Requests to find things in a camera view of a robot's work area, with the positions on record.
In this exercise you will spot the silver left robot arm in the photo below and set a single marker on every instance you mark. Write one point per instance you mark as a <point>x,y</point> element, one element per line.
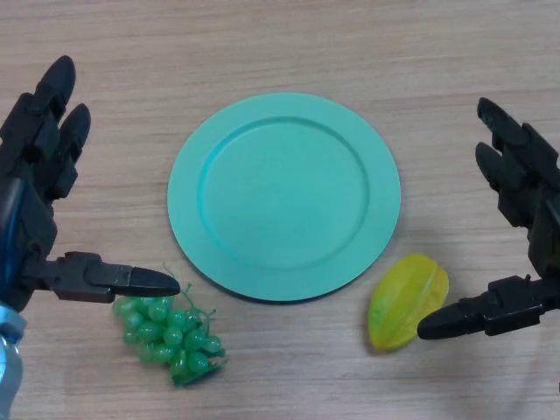
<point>9,372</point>

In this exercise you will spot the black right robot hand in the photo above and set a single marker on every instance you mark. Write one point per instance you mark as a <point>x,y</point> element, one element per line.
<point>542,205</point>

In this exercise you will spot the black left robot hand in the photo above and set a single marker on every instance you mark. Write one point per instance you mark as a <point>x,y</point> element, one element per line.
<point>30,144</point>

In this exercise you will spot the green round plate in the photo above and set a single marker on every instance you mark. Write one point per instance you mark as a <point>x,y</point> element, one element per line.
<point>284,197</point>

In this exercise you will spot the green grape bunch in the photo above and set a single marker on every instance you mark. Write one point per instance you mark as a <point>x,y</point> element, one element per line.
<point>175,337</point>

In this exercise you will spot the yellow starfruit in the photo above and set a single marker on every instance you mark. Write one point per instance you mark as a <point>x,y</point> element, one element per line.
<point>402,302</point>

